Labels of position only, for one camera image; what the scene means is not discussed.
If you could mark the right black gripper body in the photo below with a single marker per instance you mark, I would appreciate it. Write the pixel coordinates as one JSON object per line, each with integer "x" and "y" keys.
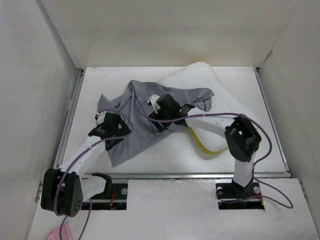
{"x": 161, "y": 115}

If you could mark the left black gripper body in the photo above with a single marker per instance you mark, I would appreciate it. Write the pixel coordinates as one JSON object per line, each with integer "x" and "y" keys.
{"x": 121, "y": 131}

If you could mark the grey pillowcase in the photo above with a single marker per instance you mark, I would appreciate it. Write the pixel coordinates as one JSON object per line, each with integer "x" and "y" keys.
{"x": 145, "y": 134}

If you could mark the white pillow yellow edge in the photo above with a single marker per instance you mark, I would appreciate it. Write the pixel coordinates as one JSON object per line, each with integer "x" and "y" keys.
{"x": 202, "y": 75}

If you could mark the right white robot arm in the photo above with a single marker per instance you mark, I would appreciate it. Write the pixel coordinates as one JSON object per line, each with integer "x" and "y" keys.
{"x": 241, "y": 136}

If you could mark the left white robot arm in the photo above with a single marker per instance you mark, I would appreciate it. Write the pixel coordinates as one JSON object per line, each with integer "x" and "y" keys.
{"x": 64, "y": 188}

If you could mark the pink cloth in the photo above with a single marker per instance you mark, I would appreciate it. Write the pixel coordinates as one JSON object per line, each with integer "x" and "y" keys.
{"x": 62, "y": 232}

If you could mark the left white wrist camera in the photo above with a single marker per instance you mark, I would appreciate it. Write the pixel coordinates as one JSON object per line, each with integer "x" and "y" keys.
{"x": 99, "y": 117}

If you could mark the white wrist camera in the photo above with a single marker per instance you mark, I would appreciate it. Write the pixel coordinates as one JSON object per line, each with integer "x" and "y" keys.
{"x": 99, "y": 117}
{"x": 152, "y": 100}

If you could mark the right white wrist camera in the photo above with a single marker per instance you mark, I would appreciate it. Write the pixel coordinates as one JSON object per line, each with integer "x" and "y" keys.
{"x": 152, "y": 100}

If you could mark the metal rail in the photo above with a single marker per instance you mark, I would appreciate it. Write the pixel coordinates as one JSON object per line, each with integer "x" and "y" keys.
{"x": 144, "y": 176}

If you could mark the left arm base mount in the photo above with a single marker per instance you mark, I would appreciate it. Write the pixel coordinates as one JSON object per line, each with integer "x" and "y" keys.
{"x": 102, "y": 192}

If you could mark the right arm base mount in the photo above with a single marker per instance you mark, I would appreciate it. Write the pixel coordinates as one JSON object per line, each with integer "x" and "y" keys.
{"x": 231, "y": 198}

